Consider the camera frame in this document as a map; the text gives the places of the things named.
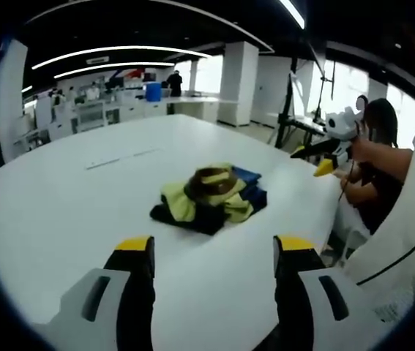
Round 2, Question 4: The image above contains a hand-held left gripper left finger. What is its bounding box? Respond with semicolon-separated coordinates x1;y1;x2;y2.
33;235;156;351

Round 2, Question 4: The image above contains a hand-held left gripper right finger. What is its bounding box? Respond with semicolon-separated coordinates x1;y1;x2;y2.
272;235;389;351

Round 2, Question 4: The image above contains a yellow blue black garment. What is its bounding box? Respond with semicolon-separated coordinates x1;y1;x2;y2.
149;162;269;236

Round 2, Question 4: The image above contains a person's right hand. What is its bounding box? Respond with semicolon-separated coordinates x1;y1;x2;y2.
351;120;377;166

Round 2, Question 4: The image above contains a black tripod stand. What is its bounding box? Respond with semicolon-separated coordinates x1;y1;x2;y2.
273;57;327;149

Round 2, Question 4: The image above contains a white square pillar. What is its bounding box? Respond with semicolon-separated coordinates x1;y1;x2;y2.
217;41;260;128

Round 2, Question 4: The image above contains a person's white clothing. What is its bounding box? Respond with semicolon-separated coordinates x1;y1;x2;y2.
344;71;415;326

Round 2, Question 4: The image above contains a bright straight ceiling light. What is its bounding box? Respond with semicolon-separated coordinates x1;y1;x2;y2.
279;0;307;31

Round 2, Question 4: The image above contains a white counter desk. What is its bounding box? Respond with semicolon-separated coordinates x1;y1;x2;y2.
144;94;220;124

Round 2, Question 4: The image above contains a blue barrel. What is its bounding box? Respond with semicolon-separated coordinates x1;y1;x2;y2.
145;81;162;102

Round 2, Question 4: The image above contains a white shelf cart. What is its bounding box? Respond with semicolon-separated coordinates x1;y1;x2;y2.
73;99;121;131

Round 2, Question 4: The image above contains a long curved ceiling light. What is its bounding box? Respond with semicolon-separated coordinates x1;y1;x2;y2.
53;61;176;80
30;45;209;71

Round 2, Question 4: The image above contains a thin dark gripper cable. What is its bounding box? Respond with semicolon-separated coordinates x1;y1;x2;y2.
337;144;360;201

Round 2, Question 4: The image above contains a black cable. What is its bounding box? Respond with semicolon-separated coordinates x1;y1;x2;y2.
355;217;415;287

